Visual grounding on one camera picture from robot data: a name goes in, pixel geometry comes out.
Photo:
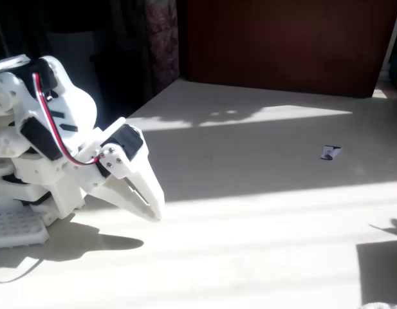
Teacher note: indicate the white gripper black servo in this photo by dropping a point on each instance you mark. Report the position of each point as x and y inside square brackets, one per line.
[112, 159]

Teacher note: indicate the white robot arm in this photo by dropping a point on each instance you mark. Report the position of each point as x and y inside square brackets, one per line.
[76, 99]

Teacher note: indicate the floral patterned curtain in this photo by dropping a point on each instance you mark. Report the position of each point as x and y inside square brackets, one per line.
[161, 42]

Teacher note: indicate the green bordered paper label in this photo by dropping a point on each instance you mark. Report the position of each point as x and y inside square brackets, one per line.
[330, 153]

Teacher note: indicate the grey knitted cloth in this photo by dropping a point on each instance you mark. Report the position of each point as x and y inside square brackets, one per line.
[381, 305]

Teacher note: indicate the white perforated base plate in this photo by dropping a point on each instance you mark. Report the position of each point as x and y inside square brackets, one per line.
[14, 228]

